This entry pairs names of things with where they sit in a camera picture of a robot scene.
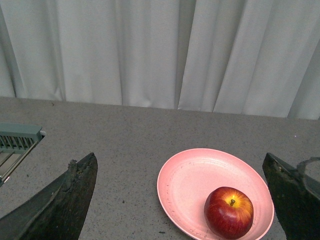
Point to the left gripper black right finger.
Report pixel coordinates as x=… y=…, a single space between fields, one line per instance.
x=295 y=195

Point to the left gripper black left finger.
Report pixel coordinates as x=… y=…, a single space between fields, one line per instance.
x=59 y=210

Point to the grey green slotted rack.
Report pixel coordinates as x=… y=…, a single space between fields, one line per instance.
x=16 y=142

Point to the red yellow apple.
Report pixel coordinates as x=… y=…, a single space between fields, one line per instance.
x=228 y=212

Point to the white pleated curtain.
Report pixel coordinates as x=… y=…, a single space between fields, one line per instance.
x=252 y=57

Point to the pink round plate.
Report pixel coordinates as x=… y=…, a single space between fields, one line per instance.
x=187 y=178

